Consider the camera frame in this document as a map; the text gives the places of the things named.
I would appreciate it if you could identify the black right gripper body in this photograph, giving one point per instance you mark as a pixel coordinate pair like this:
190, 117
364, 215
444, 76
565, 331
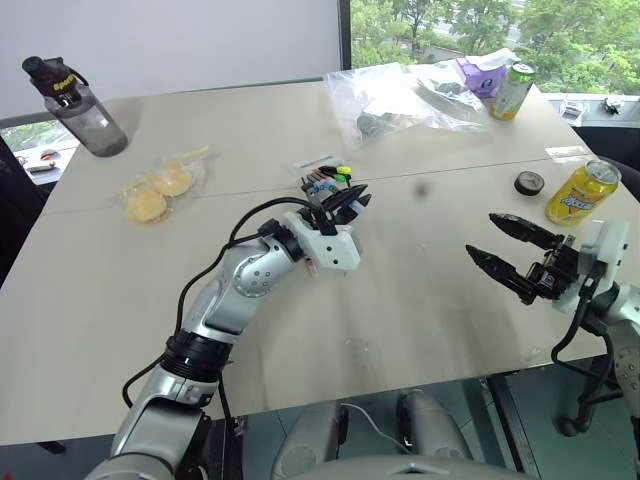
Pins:
555, 277

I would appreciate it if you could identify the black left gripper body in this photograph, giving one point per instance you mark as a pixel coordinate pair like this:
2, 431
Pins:
327, 222

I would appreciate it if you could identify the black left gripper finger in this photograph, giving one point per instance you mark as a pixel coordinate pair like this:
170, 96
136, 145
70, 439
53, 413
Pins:
347, 195
356, 207

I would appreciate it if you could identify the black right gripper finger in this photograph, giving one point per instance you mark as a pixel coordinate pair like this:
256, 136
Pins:
525, 228
500, 272

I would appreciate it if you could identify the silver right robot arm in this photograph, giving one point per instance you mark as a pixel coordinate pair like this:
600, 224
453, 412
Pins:
622, 320

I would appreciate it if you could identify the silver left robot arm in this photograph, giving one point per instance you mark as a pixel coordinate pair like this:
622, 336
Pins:
250, 280

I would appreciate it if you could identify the black pen green cap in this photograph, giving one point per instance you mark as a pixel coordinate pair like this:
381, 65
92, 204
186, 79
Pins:
341, 173

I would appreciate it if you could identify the clear pen packet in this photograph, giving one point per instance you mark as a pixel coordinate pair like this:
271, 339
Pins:
312, 162

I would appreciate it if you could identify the black round lid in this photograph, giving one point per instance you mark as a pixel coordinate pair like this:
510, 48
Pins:
528, 183

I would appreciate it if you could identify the yellow drink can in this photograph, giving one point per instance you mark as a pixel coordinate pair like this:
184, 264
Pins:
580, 195

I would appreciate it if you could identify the large clear plastic bag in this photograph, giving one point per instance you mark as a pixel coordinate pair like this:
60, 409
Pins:
400, 95

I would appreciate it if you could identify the black chair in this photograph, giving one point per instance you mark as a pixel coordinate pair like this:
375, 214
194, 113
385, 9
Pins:
620, 150

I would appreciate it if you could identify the small white box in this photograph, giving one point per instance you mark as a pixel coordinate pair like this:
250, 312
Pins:
572, 109

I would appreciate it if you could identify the green and white drink can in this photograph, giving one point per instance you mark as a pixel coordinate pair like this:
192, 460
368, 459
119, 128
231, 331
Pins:
511, 95

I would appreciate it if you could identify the clear zip bag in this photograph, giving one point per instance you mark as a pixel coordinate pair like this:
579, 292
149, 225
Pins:
195, 162

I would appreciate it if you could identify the small dark gadget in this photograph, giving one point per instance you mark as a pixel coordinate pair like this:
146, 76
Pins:
612, 105

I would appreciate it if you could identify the black table leg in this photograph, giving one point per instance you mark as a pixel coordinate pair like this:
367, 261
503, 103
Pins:
512, 425

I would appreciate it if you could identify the purple tissue pack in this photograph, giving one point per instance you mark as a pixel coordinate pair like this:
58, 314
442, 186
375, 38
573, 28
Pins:
482, 77

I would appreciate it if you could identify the yellow round bun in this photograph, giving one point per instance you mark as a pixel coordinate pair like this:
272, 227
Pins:
174, 180
145, 206

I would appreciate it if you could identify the grey rounded shape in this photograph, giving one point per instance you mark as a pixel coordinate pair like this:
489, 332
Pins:
310, 440
435, 425

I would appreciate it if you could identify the grey rounded body shell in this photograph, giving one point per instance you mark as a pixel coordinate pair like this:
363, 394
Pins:
410, 471

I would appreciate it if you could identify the grey translucent water bottle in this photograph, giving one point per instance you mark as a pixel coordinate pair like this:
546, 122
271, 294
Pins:
85, 117

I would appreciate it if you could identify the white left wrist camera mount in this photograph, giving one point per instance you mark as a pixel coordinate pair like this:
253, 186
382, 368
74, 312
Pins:
332, 250

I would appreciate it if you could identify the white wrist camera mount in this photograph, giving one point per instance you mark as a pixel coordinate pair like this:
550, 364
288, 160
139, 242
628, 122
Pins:
332, 250
607, 245

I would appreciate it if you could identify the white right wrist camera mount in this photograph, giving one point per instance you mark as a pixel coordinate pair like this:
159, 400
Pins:
607, 245

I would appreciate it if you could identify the black window frame post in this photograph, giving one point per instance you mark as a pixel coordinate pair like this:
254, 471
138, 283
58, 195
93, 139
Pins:
344, 35

